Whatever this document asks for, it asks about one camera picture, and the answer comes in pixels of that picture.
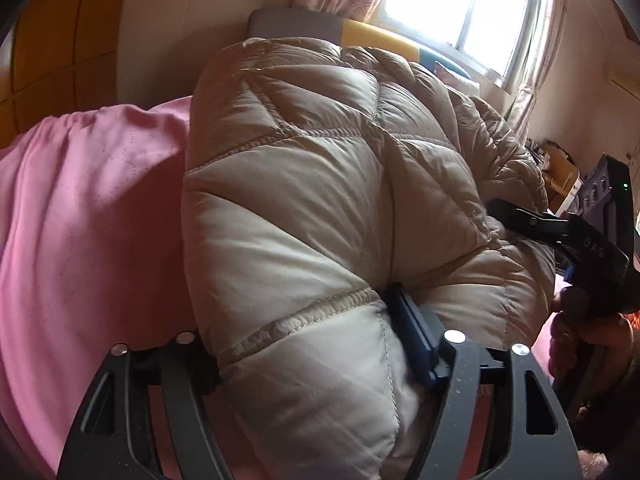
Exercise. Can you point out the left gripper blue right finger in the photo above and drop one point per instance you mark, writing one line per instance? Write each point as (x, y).
(494, 413)

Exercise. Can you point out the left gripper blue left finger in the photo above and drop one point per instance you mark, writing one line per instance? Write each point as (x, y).
(135, 394)

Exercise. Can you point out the beige quilted down jacket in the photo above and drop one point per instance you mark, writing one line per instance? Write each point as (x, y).
(316, 176)

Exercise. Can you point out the person's right hand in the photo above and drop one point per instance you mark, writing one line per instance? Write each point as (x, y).
(589, 352)

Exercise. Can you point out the cluttered wooden desk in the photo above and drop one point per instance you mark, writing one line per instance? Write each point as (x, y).
(561, 177)

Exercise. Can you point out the pink bed blanket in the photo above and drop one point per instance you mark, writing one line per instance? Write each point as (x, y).
(91, 256)

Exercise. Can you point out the deer print pillow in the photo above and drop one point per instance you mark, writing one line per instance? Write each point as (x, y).
(463, 84)

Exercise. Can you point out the right pink curtain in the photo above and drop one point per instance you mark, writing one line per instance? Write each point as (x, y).
(541, 53)

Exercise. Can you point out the window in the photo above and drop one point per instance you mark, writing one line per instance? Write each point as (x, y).
(490, 37)

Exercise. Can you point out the grey yellow blue headboard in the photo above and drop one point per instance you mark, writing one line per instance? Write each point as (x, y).
(282, 22)

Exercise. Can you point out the brown wooden wardrobe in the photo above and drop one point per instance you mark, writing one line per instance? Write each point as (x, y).
(57, 58)

